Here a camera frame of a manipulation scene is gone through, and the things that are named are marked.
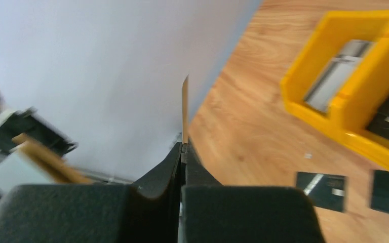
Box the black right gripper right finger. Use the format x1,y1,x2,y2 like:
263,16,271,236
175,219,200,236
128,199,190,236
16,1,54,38
181,144,325,242

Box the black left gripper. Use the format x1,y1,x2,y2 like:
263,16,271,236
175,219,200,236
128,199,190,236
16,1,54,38
0,98,78,157

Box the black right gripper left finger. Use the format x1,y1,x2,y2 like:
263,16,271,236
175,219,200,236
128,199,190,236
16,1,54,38
0,142,182,242

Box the black credit card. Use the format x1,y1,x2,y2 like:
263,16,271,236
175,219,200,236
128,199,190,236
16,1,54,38
295,172,346,213

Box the white cards in left bin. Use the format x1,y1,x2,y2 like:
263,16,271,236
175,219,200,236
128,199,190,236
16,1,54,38
303,39,374,113

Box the left yellow plastic bin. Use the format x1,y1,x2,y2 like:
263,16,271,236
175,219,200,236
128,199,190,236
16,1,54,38
281,10,389,137

